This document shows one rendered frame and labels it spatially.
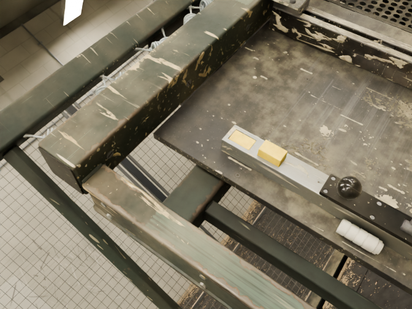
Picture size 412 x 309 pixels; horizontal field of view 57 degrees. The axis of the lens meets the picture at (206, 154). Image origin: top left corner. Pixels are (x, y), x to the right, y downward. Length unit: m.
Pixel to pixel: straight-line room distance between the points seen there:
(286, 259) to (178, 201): 0.24
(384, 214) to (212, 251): 0.32
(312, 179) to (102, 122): 0.42
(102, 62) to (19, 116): 0.33
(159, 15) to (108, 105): 0.81
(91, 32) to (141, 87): 5.31
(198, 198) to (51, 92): 0.69
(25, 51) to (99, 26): 1.12
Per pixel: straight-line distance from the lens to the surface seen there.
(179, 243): 0.66
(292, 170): 0.76
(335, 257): 2.02
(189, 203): 0.79
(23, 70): 5.74
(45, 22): 6.09
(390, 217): 0.76
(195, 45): 0.90
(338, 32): 1.04
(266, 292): 0.64
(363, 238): 0.74
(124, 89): 0.81
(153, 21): 1.52
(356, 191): 0.63
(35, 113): 1.28
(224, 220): 0.79
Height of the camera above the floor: 1.82
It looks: 7 degrees down
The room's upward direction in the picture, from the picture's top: 45 degrees counter-clockwise
